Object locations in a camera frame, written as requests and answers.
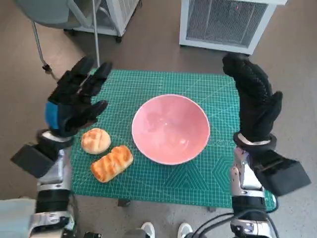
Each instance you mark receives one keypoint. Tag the white shoe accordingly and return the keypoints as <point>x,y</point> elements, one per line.
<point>148,229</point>
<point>185,229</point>

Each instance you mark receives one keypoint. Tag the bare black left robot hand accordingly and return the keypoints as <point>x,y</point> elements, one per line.
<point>71,109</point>

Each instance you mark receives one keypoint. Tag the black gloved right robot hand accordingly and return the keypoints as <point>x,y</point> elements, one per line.
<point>257,109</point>

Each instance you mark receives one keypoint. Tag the white wheeled mesh cabinet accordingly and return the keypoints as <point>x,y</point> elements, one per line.
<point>119,15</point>

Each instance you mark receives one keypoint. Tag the grey chair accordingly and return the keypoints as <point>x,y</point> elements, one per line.
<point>49,12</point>

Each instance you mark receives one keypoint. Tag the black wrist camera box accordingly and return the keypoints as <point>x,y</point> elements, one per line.
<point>32,161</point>
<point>282,176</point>

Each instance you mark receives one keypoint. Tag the green cutting mat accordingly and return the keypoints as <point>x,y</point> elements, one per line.
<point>173,183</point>

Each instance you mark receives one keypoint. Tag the long orange toy bread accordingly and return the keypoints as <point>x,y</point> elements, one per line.
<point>111,163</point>

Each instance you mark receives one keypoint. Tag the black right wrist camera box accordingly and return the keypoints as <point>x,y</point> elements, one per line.
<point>282,176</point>

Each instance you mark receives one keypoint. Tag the pink bowl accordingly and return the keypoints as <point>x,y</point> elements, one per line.
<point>171,129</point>

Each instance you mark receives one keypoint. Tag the silver metal pole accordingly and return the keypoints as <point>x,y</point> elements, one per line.
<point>96,37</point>

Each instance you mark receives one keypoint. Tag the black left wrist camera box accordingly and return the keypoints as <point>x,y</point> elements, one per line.
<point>32,161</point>

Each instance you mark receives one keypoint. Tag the person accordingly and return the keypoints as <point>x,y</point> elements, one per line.
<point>15,218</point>

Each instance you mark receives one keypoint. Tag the white cabinet with mesh front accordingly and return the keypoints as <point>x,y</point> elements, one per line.
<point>223,22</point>

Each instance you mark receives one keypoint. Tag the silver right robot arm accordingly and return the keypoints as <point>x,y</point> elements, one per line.
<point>247,205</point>

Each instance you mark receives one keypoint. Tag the round toy bread bun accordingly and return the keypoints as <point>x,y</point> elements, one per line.
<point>96,141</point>

